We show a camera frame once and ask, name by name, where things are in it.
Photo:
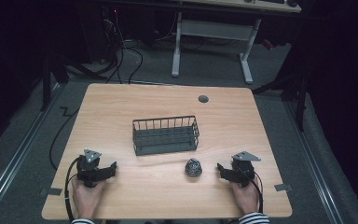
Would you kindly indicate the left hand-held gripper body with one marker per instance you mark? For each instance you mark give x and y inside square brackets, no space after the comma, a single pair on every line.
[88,169]

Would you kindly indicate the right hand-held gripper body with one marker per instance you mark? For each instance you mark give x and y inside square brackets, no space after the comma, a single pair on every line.
[244,169]

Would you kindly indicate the person's right hand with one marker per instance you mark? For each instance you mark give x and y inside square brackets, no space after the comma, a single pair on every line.
[247,197]

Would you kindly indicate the person's left hand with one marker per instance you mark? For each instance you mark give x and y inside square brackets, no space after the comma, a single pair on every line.
[87,199]

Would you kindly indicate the steel wool scrubber ball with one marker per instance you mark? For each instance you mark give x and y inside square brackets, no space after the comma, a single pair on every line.
[194,168]

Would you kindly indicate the grey tape strip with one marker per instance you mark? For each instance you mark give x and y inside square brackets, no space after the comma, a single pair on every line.
[53,191]
[282,187]

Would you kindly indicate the round grey table grommet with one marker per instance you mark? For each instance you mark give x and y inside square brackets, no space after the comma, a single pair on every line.
[203,99]

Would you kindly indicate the black metal stand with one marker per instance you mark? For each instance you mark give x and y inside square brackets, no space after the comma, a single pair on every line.
[301,93]
[46,84]

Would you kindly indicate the small red object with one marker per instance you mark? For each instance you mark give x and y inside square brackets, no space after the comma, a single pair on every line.
[268,44]

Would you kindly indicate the white-legged background desk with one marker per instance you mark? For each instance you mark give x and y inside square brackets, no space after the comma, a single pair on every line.
[217,31]

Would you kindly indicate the metal floor rail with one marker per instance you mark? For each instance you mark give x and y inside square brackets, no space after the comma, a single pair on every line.
[317,168]
[15,155]

